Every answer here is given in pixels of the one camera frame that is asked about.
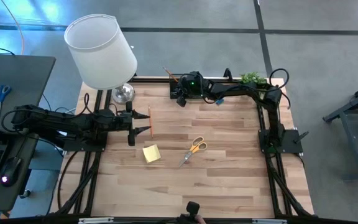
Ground white shade silver table lamp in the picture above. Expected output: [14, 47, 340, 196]
[63, 13, 139, 105]

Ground green plant white pot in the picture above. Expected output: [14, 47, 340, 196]
[240, 72, 269, 91]

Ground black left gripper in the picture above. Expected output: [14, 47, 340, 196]
[104, 101, 152, 147]

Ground orange wooden pencil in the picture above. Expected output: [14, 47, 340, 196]
[162, 65, 179, 83]
[147, 105, 154, 139]

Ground blue handled scissors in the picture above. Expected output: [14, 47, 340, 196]
[0, 84, 13, 121]

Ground dark metal cart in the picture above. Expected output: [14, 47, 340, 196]
[322, 78, 358, 182]

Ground black computer mouse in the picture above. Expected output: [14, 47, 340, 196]
[0, 156, 22, 189]

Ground orange cable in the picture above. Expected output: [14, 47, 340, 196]
[0, 0, 25, 55]

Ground orange handled scissors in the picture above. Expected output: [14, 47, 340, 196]
[178, 136, 208, 169]

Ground silver frame bracket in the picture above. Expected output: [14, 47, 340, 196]
[251, 218, 289, 224]
[78, 217, 115, 224]

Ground yellow sticky note pad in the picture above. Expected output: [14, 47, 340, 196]
[141, 143, 162, 164]

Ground black side desk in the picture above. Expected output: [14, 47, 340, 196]
[0, 54, 57, 213]

